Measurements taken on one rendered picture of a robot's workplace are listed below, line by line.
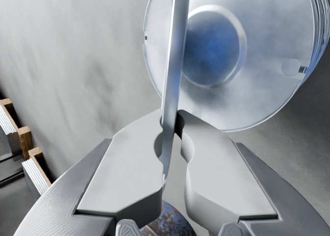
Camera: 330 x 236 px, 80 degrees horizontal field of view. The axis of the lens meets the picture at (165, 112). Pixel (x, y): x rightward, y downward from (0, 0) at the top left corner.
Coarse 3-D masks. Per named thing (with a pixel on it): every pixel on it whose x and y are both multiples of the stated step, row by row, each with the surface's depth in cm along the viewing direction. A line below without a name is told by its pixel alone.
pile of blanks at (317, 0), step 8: (312, 0) 23; (320, 0) 29; (320, 8) 27; (328, 8) 34; (320, 16) 25; (328, 16) 33; (320, 24) 25; (328, 24) 33; (144, 32) 40; (320, 32) 26; (328, 32) 35; (320, 40) 28; (328, 40) 40; (320, 48) 31; (312, 56) 26; (320, 56) 33; (312, 64) 27; (304, 72) 26; (304, 80) 31
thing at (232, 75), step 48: (192, 0) 31; (240, 0) 27; (288, 0) 24; (144, 48) 41; (192, 48) 34; (240, 48) 29; (288, 48) 25; (192, 96) 38; (240, 96) 32; (288, 96) 27
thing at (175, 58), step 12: (180, 0) 9; (180, 12) 9; (180, 24) 9; (168, 36) 20; (180, 36) 10; (168, 48) 18; (180, 48) 10; (168, 60) 10; (180, 60) 10; (168, 72) 10; (180, 72) 10; (168, 84) 10; (180, 84) 10; (168, 96) 10; (168, 108) 10; (168, 120) 11; (168, 132) 11; (168, 144) 12; (168, 156) 12; (168, 168) 13
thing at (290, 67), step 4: (288, 60) 26; (292, 60) 25; (296, 60) 25; (284, 64) 26; (288, 64) 26; (292, 64) 26; (296, 64) 25; (300, 64) 25; (284, 68) 26; (288, 68) 26; (292, 68) 26; (296, 68) 25; (284, 72) 26; (288, 72) 26; (292, 72) 26; (296, 72) 26
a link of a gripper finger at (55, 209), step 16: (80, 160) 8; (96, 160) 8; (64, 176) 7; (80, 176) 7; (48, 192) 7; (64, 192) 7; (80, 192) 7; (32, 208) 6; (48, 208) 6; (64, 208) 6; (32, 224) 6; (48, 224) 6; (64, 224) 6; (80, 224) 6; (96, 224) 6; (112, 224) 6
